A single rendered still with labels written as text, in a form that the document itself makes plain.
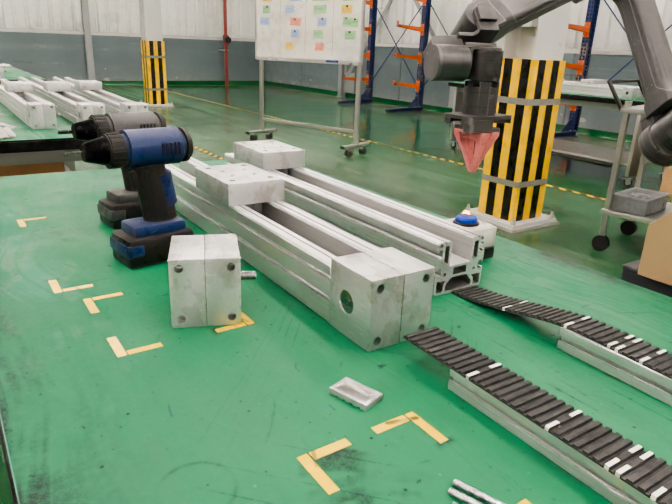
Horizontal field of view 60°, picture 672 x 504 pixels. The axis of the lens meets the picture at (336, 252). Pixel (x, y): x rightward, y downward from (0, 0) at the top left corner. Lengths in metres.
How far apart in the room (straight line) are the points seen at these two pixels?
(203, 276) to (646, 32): 0.93
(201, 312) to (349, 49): 5.77
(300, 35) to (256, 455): 6.42
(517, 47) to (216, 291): 3.70
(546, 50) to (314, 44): 3.22
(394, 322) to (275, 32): 6.45
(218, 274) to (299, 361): 0.16
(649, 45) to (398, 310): 0.76
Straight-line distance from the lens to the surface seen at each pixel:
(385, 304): 0.71
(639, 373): 0.75
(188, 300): 0.77
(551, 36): 4.14
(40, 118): 2.62
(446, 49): 0.98
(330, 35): 6.59
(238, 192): 1.03
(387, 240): 0.96
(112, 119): 1.18
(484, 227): 1.07
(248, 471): 0.55
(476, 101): 1.02
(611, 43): 9.56
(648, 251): 1.12
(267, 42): 7.16
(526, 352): 0.78
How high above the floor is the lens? 1.13
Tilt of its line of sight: 20 degrees down
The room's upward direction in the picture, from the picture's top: 2 degrees clockwise
